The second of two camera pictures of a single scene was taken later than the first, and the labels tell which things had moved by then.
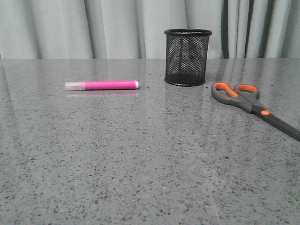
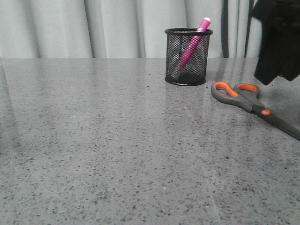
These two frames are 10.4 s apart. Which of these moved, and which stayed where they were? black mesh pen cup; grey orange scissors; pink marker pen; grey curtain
Moved: pink marker pen
Stayed: grey orange scissors; grey curtain; black mesh pen cup
